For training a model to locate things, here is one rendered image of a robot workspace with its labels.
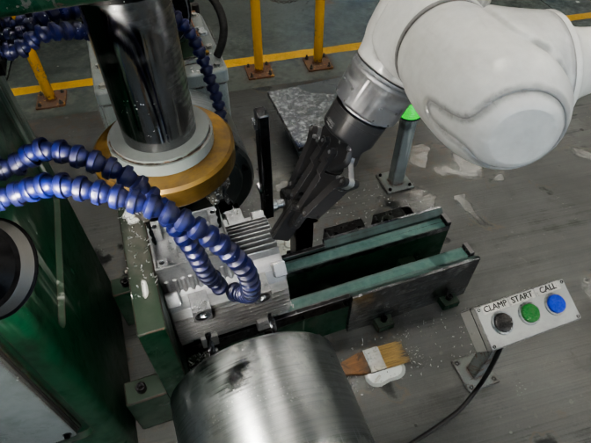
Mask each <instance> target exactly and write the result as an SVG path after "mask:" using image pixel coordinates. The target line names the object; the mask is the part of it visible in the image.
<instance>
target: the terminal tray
mask: <svg viewBox="0 0 591 443"><path fill-rule="evenodd" d="M215 211H216V209H215V207H208V208H204V209H201V210H197V211H193V212H192V215H193V216H194V218H196V217H198V216H201V217H203V218H205V219H206V221H207V225H215V226H216V227H217V228H218V226H219V224H218V223H217V216H216V215H215ZM220 217H221V221H222V226H221V227H220V228H219V234H221V233H224V234H226V235H228V233H227V230H226V228H225V225H224V223H223V218H222V216H221V213H220ZM150 225H151V228H152V230H153V233H154V237H155V238H156V240H157V245H155V244H153V243H152V241H151V238H152V237H151V236H150V234H149V229H147V232H148V237H149V238H150V239H149V241H150V243H151V244H150V249H151V254H152V258H153V263H154V267H155V272H156V274H157V277H158V280H159V283H160V285H161V286H162V289H163V291H164V293H170V292H172V291H174V290H177V291H178V292H179V294H180V292H181V290H183V289H184V291H185V292H187V291H188V288H189V287H191V288H192V289H195V288H196V286H198V285H199V286H200V287H203V286H204V284H203V283H202V282H201V281H200V280H199V278H198V277H197V276H196V274H195V272H194V271H193V268H192V267H191V266H190V264H189V261H188V260H187V259H186V258H185V253H183V252H182V250H181V249H180V247H179V246H178V245H176V243H175V242H174V240H173V237H171V236H170V238H169V235H168V233H167V231H166V228H164V227H162V226H161V225H160V224H159V222H158V221H153V222H151V223H150ZM164 239H165V240H166V241H165V240H164ZM170 239H171V240H170ZM167 240H169V242H168V241H167ZM167 246H168V247H167ZM172 247H173V249H174V250H171V249H172ZM205 252H206V253H207V254H208V258H209V259H210V261H211V264H212V265H213V267H214V268H215V269H216V270H218V271H219V272H220V273H221V275H222V276H223V277H224V278H225V279H226V277H230V279H232V278H233V276H234V275H235V273H234V272H233V270H231V269H230V268H229V267H228V265H227V264H226V263H224V262H223V261H222V260H221V259H220V258H219V256H216V255H214V254H213V253H212V252H211V251H210V250H209V247H207V248H205ZM184 259H185V260H184ZM172 260H173V263H172ZM183 260H184V261H183ZM170 261H171V262H170ZM168 263H169V264H168Z"/></svg>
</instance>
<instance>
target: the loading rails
mask: <svg viewBox="0 0 591 443"><path fill-rule="evenodd" d="M450 224H451V220H450V219H449V218H448V216H447V215H446V214H445V213H443V212H442V207H441V206H438V207H432V208H429V209H426V210H422V211H419V212H416V213H413V214H408V215H404V216H401V217H398V218H394V219H391V220H388V221H382V222H379V223H376V224H373V225H369V226H367V227H363V228H360V229H354V230H351V231H347V232H345V233H341V234H338V235H335V236H329V237H327V238H323V241H322V244H320V245H316V246H313V247H309V248H307V249H303V250H300V251H295V252H291V253H288V254H285V255H281V258H282V260H284V261H285V264H286V267H287V271H288V275H286V276H287V281H288V290H289V295H290V297H289V298H290V300H291V304H294V306H293V305H292V306H291V305H290V308H289V311H288V313H285V314H282V315H279V316H278V315H276V316H273V318H274V320H275V322H276V325H277V331H278V332H282V331H306V332H310V333H314V334H317V335H320V336H325V335H328V334H331V333H333V332H336V331H339V330H344V329H346V330H347V332H349V331H351V330H356V329H359V328H361V327H364V326H367V325H370V324H374V326H375V328H376V331H377V332H381V331H384V330H388V329H391V328H393V327H394V325H395V322H394V320H393V319H392V317H393V316H398V315H401V314H404V313H406V312H409V311H412V310H415V309H419V308H422V307H425V306H427V305H430V304H433V303H436V302H438V303H439V305H440V307H441V309H442V310H446V309H451V308H454V307H456V306H458V304H459V302H460V301H459V300H458V298H457V297H456V296H457V295H459V294H463V293H464V291H465V289H466V287H467V286H468V284H469V282H470V280H471V277H472V274H473V273H474V271H475V269H476V267H477V265H478V262H479V260H480V257H479V256H475V255H474V253H475V252H474V250H473V249H472V248H471V247H470V246H469V245H468V243H463V246H462V247H460V248H457V249H454V250H451V251H446V252H443V253H440V252H441V248H442V246H443V244H444V241H445V238H446V236H447V234H448V231H449V227H450ZM473 255H474V256H473ZM267 330H272V329H271V328H268V329H265V330H260V331H258V329H257V326H256V324H253V325H250V326H247V327H244V328H242V329H238V330H234V331H231V332H228V333H224V334H222V335H219V336H218V337H219V341H220V344H218V345H215V348H216V347H217V348H218V350H219V351H221V350H222V349H224V348H227V347H229V346H231V345H234V344H236V343H239V342H242V341H245V340H246V339H249V338H255V337H258V336H262V335H264V333H265V332H266V331H267ZM183 349H184V352H185V355H186V356H187V357H188V356H191V355H194V354H196V353H198V352H205V351H206V350H207V349H208V348H204V349H203V347H202V343H201V339H199V340H198V339H196V341H195V340H194V341H193V342H192V343H190V344H187V345H183Z"/></svg>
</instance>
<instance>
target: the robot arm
mask: <svg viewBox="0 0 591 443"><path fill-rule="evenodd" d="M491 1H492V0H380V1H379V3H378V5H377V7H376V8H375V10H374V12H373V14H372V16H371V18H370V20H369V22H368V25H367V28H366V32H365V35H364V38H363V40H362V43H361V45H360V47H359V49H358V51H357V53H356V54H354V57H353V60H352V61H351V62H350V64H349V66H348V67H347V70H346V71H345V73H344V75H343V76H342V78H341V79H340V80H339V83H338V84H337V87H336V92H337V97H336V98H335V99H334V101H333V103H332V105H331V106H330V108H329V110H328V111H327V113H326V115H325V117H324V122H325V124H324V126H323V127H319V126H316V125H311V126H310V129H309V133H308V137H307V141H306V142H305V145H304V147H303V151H302V153H301V155H300V157H299V159H298V161H297V164H296V166H295V169H294V171H293V173H292V176H291V178H290V180H289V182H288V187H289V188H291V189H292V192H291V194H290V200H289V201H288V203H287V205H286V206H285V207H284V208H283V211H282V213H281V215H280V217H279V219H278V220H277V222H276V223H275V224H274V226H273V228H272V229H271V231H270V234H271V236H272V238H273V239H274V240H282V241H289V239H290V238H291V236H292V235H294V233H295V232H296V230H297V229H299V228H300V226H301V225H302V223H303V222H304V220H305V219H306V217H307V218H312V219H319V218H320V217H321V216H322V215H323V214H324V213H325V212H327V211H328V210H329V209H330V208H331V207H332V206H333V205H334V204H335V203H336V202H338V201H339V200H340V199H341V198H342V197H343V196H344V195H345V194H346V193H347V192H350V191H352V190H354V189H357V188H358V187H359V184H360V182H359V180H357V179H354V168H355V167H356V166H357V164H358V163H359V159H360V157H361V154H362V153H364V152H365V151H367V150H369V149H372V148H373V146H374V145H375V144H376V142H377V140H378V139H379V137H380V136H381V135H382V133H383V132H384V130H385V129H386V127H393V126H395V125H396V124H397V122H398V121H399V119H400V118H401V116H402V115H403V114H404V112H405V110H406V109H407V108H408V106H409V105H410V104H412V106H413V108H414V109H415V111H416V113H417V114H418V115H419V116H420V118H421V119H422V120H423V121H424V123H425V124H426V125H427V127H428V128H429V129H430V130H431V131H432V133H433V134H434V135H435V136H436V137H437V138H438V139H439V140H440V141H441V142H442V143H443V144H444V145H445V146H446V147H447V148H448V149H450V150H451V151H452V152H454V153H455V154H457V155H458V156H460V157H461V158H462V159H464V160H466V161H468V162H470V163H474V164H476V165H478V166H481V167H484V168H487V169H492V170H512V169H517V168H521V167H523V166H526V165H529V164H531V163H534V162H535V161H537V160H539V159H541V158H542V157H544V156H546V155H547V154H548V153H549V152H551V151H552V150H553V149H554V148H555V147H556V146H557V145H558V144H559V142H560V141H561V140H562V138H563V137H564V135H565V132H566V130H567V129H568V126H569V124H570V121H571V118H572V114H573V107H574V105H575V103H576V101H577V99H579V98H581V97H583V96H586V95H587V94H590V93H591V26H587V27H578V26H573V24H572V23H571V21H570V20H569V19H568V18H567V16H566V15H564V14H563V13H562V12H560V11H557V10H553V9H546V10H539V9H525V8H515V7H506V6H498V5H493V4H490V2H491ZM297 179H299V180H298V181H297Z"/></svg>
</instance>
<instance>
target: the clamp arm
mask: <svg viewBox="0 0 591 443"><path fill-rule="evenodd" d="M253 111H254V118H252V125H253V127H254V130H255V134H256V145H257V157H258V167H259V183H257V188H258V190H259V194H260V200H261V210H263V212H264V216H265V217H266V218H267V219H268V218H272V217H274V211H276V210H278V209H277V208H278V207H277V206H274V205H277V202H276V201H274V193H273V175H272V157H271V140H270V122H269V114H268V112H267V111H266V108H265V107H264V106H261V107H256V108H254V109H253ZM275 209H276V210H275Z"/></svg>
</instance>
